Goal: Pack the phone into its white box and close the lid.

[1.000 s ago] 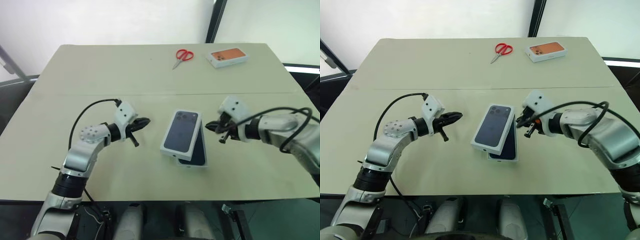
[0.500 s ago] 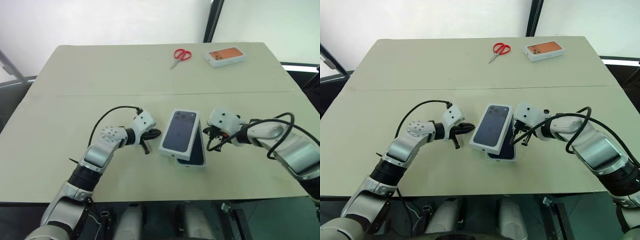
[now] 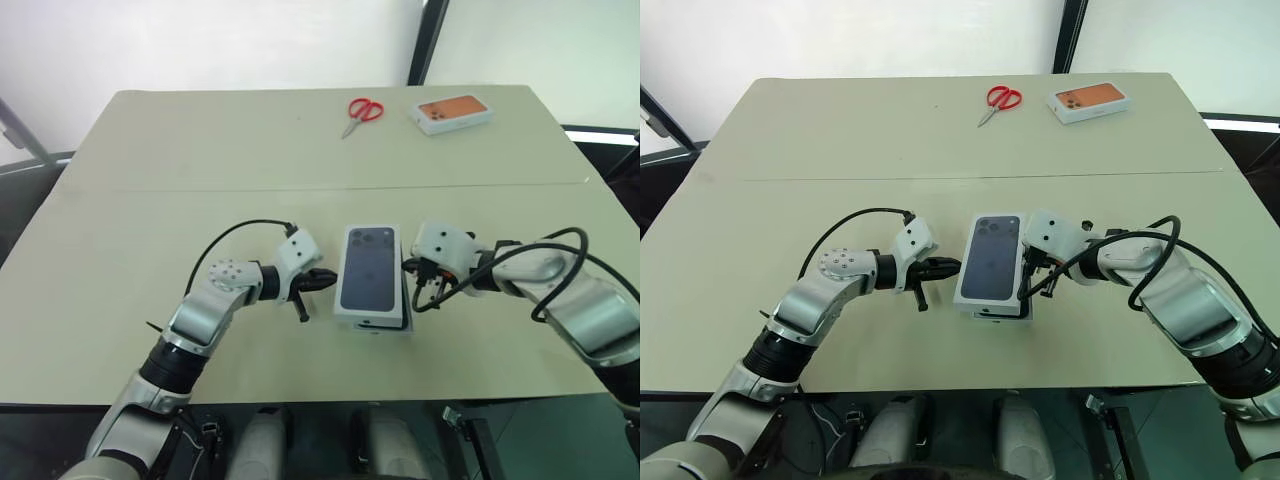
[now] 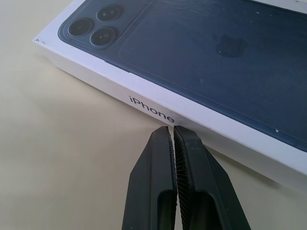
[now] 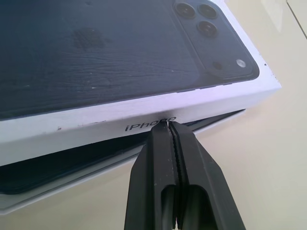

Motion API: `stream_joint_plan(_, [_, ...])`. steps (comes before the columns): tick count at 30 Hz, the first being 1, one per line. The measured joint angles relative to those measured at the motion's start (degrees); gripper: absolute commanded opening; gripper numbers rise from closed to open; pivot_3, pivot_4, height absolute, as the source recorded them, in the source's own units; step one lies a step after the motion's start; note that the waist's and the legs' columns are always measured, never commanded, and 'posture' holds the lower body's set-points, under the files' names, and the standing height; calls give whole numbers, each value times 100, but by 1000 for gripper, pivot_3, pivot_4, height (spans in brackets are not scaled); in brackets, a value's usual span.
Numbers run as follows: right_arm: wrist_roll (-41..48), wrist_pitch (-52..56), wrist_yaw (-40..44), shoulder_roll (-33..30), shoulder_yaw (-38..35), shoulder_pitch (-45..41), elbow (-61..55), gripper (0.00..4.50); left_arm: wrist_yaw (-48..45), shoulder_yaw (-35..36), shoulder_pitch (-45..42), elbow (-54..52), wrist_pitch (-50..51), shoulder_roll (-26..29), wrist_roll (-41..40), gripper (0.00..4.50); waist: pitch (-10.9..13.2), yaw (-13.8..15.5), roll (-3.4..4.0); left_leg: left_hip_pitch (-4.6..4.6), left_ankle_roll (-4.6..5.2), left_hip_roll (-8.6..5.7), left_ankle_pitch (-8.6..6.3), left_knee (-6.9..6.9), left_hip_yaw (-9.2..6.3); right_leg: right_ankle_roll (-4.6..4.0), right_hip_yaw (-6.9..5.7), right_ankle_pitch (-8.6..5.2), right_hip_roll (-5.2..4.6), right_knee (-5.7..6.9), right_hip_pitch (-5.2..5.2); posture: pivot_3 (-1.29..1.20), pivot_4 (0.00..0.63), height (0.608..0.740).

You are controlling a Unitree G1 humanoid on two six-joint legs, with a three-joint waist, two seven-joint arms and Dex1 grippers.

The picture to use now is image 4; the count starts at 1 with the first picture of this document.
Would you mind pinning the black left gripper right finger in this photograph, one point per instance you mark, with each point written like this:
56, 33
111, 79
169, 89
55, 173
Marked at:
206, 187

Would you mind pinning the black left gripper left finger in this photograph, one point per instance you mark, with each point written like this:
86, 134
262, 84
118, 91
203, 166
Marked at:
148, 182

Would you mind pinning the white phone box lid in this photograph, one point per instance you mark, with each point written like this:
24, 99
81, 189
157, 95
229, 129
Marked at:
192, 72

